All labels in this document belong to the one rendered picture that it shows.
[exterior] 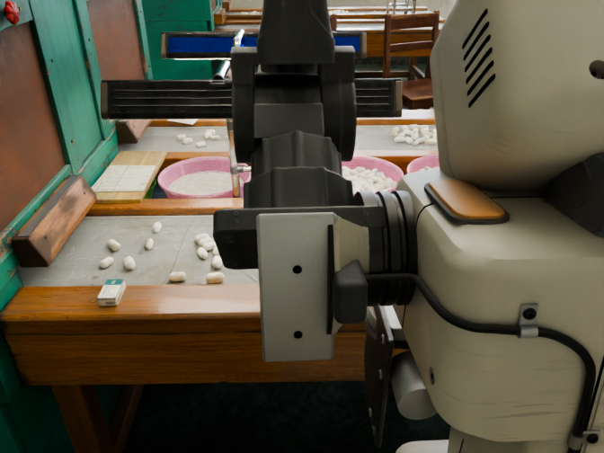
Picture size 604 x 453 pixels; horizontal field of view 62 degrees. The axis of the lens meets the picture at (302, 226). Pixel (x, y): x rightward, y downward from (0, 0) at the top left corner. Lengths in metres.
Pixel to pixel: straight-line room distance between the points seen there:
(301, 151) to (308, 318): 0.12
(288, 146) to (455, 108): 0.12
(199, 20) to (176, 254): 2.74
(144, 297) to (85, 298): 0.11
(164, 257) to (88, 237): 0.22
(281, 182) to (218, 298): 0.66
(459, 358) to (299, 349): 0.11
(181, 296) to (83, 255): 0.32
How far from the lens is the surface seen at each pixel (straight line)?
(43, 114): 1.31
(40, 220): 1.17
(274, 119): 0.40
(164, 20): 3.80
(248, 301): 0.98
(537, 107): 0.29
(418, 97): 3.36
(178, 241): 1.23
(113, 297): 1.01
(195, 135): 1.88
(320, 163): 0.37
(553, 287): 0.29
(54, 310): 1.06
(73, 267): 1.22
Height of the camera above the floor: 1.38
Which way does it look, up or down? 31 degrees down
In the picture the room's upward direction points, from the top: straight up
